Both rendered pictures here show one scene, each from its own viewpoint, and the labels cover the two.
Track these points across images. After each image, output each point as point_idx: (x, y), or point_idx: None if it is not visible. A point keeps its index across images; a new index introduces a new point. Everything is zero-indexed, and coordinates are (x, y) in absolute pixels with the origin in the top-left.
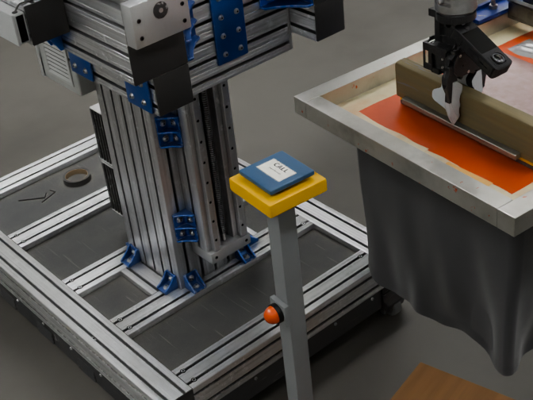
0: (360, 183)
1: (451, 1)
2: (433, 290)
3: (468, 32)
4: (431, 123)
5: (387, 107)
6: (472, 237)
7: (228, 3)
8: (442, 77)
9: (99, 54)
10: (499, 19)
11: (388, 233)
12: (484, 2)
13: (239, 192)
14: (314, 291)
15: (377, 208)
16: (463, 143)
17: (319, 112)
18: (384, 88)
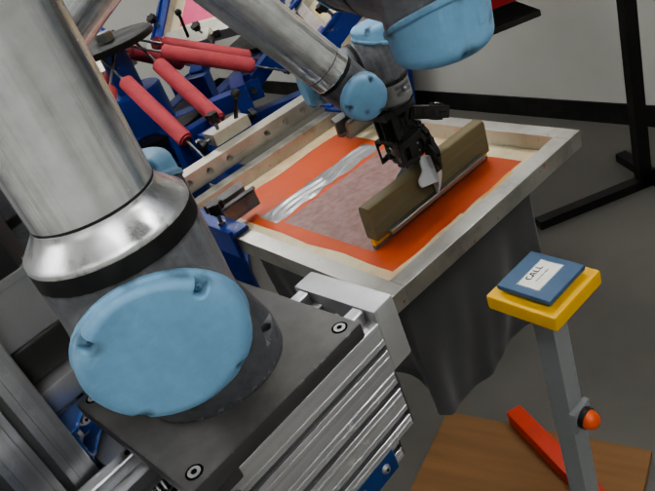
0: (413, 343)
1: (408, 81)
2: (492, 336)
3: (414, 105)
4: (414, 224)
5: (384, 256)
6: (507, 240)
7: None
8: (433, 150)
9: (343, 476)
10: None
11: (448, 350)
12: (215, 226)
13: (568, 314)
14: None
15: (436, 339)
16: (447, 200)
17: (422, 272)
18: None
